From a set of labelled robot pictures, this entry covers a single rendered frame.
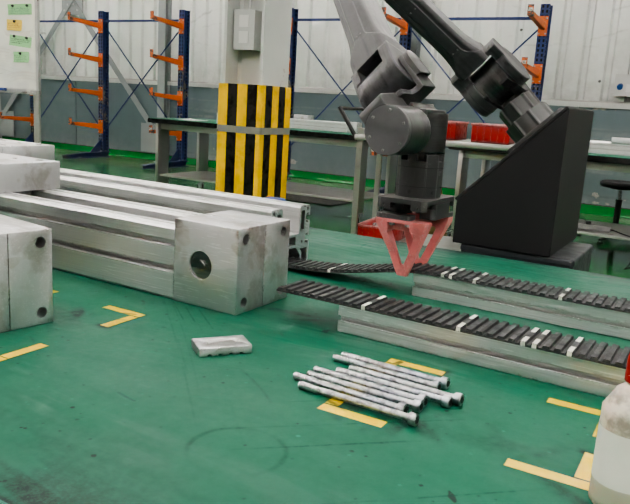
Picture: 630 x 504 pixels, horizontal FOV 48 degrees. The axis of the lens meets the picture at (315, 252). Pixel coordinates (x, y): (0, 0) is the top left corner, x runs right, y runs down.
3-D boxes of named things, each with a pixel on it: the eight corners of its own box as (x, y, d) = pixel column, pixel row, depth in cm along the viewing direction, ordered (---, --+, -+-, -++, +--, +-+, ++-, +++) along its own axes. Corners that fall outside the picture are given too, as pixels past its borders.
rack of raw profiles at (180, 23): (-9, 149, 1123) (-13, 5, 1078) (39, 148, 1200) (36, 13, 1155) (145, 169, 964) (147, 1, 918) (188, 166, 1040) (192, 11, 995)
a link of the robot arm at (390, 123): (414, 50, 88) (367, 98, 93) (368, 39, 79) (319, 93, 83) (470, 123, 85) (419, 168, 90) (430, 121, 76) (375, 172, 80)
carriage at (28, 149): (55, 181, 132) (54, 144, 131) (3, 184, 123) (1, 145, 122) (2, 172, 141) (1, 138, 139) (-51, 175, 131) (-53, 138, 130)
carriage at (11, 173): (60, 206, 104) (60, 160, 103) (-7, 214, 95) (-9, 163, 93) (-7, 194, 112) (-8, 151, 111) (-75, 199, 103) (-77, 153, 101)
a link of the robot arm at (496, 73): (537, 97, 129) (514, 116, 131) (502, 55, 131) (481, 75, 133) (523, 96, 121) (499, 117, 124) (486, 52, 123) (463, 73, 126)
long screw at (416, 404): (424, 410, 55) (425, 398, 55) (418, 414, 54) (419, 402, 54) (311, 377, 60) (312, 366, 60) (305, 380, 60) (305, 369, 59)
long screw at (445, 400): (452, 406, 56) (454, 394, 56) (447, 410, 55) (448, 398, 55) (340, 374, 62) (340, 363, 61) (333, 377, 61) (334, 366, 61)
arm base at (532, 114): (574, 115, 128) (521, 158, 134) (546, 82, 130) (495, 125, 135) (565, 113, 120) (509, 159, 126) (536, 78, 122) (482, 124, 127)
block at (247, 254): (297, 293, 86) (301, 217, 84) (235, 316, 76) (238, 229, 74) (239, 280, 91) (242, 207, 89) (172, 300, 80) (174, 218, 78)
